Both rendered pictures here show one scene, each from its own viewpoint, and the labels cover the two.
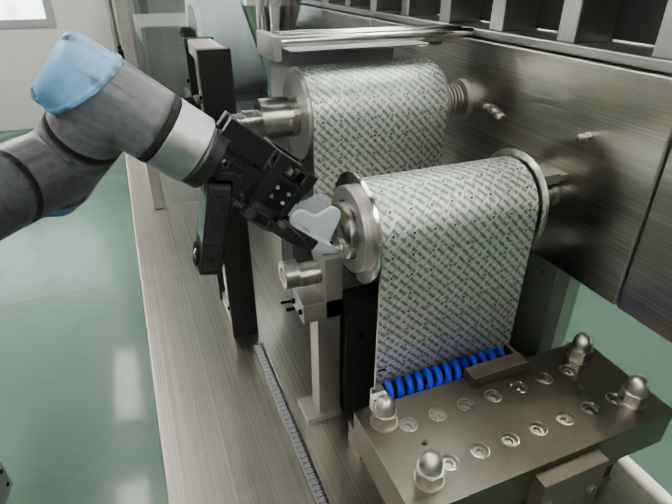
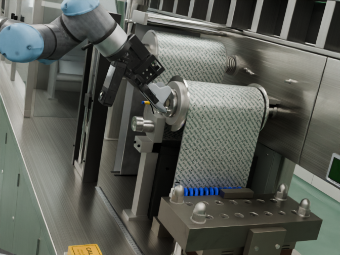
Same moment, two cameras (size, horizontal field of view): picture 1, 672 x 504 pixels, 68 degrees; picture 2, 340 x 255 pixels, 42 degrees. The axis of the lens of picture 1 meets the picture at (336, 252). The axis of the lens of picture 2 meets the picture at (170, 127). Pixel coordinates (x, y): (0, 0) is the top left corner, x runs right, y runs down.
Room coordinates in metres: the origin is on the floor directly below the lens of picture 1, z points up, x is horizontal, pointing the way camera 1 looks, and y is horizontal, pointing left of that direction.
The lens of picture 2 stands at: (-0.57, 0.09, 1.50)
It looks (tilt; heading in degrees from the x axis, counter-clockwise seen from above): 15 degrees down; 355
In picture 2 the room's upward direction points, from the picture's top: 11 degrees clockwise
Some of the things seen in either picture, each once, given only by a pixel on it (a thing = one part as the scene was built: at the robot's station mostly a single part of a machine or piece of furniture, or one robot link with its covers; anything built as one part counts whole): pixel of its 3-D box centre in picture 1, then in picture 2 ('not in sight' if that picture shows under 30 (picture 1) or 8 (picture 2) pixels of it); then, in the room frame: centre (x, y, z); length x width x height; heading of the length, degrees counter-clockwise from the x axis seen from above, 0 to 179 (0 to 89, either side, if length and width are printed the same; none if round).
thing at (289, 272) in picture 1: (289, 274); (137, 123); (0.58, 0.06, 1.18); 0.04 x 0.02 x 0.04; 22
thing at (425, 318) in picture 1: (451, 318); (216, 161); (0.57, -0.16, 1.11); 0.23 x 0.01 x 0.18; 112
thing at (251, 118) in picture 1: (240, 121); not in sight; (0.78, 0.15, 1.33); 0.06 x 0.03 x 0.03; 112
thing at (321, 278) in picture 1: (316, 338); (142, 167); (0.60, 0.03, 1.05); 0.06 x 0.05 x 0.31; 112
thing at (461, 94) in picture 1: (445, 100); (224, 64); (0.92, -0.20, 1.33); 0.07 x 0.07 x 0.07; 22
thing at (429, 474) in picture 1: (430, 466); (199, 211); (0.37, -0.11, 1.05); 0.04 x 0.04 x 0.04
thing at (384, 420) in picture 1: (384, 409); (178, 193); (0.46, -0.06, 1.05); 0.04 x 0.04 x 0.04
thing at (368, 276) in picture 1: (355, 228); (175, 103); (0.58, -0.03, 1.25); 0.15 x 0.01 x 0.15; 22
